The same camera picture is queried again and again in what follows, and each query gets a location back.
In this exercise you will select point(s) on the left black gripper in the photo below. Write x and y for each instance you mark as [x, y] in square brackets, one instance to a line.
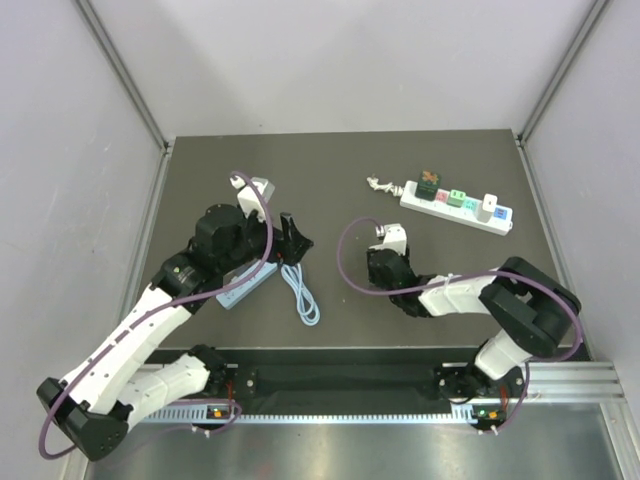
[293, 246]

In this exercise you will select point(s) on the dark green charger cube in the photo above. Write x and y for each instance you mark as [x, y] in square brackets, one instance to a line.
[427, 185]

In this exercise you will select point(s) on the light green plug adapter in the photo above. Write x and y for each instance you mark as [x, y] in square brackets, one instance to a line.
[456, 198]

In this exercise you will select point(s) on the white 80W charger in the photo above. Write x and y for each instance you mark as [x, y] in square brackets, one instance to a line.
[487, 208]

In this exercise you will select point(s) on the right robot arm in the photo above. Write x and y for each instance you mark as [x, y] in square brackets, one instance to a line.
[533, 310]

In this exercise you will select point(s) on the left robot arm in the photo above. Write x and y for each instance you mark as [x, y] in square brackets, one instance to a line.
[98, 404]

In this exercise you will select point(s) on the blue power strip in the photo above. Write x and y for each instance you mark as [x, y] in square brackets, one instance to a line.
[245, 283]

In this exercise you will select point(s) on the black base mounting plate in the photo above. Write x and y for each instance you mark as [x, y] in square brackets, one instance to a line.
[362, 380]

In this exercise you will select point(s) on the white multicolour power strip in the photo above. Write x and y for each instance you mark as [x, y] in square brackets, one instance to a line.
[501, 223]

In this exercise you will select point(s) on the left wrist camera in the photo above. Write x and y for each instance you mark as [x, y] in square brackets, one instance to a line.
[252, 198]

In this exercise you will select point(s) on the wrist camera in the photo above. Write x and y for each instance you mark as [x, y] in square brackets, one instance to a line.
[391, 237]
[252, 198]

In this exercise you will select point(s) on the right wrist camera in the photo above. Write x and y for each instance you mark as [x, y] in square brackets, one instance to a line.
[391, 237]

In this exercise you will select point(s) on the slotted cable duct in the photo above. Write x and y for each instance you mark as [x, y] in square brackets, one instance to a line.
[220, 413]

